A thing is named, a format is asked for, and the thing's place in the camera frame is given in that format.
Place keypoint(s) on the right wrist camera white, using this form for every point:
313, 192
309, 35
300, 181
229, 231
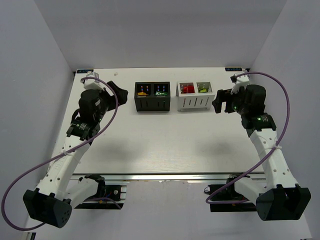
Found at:
239, 80

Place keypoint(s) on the blue label right corner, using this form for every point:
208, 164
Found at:
233, 69

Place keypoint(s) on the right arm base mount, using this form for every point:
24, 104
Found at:
228, 194

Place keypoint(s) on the blue label left corner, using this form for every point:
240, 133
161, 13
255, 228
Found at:
84, 71

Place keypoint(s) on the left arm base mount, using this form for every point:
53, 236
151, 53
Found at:
108, 196

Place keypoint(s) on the dark green 2x2 lego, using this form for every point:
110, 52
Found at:
161, 93

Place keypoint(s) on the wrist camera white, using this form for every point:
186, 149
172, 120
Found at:
92, 84
239, 80

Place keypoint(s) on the yellow round flower lego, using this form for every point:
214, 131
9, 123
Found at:
142, 94

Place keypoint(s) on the white two-compartment container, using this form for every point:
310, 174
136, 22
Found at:
194, 100

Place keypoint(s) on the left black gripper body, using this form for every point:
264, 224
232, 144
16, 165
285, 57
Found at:
111, 93

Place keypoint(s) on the lime small lego brick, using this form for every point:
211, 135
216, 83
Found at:
202, 89

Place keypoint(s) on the aluminium table front rail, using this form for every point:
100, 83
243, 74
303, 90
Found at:
160, 177

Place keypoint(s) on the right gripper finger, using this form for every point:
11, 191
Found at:
218, 106
224, 95

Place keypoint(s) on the red rounded lego block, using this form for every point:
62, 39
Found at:
187, 89

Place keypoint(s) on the black two-compartment container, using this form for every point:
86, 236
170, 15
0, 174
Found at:
152, 102

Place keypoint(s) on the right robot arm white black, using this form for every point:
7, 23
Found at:
282, 198

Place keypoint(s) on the blue label corner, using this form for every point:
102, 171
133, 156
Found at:
84, 71
233, 69

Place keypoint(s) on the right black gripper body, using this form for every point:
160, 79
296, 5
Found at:
225, 99

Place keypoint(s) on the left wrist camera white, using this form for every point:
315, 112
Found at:
92, 84

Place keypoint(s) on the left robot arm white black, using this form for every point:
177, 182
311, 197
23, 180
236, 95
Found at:
52, 201

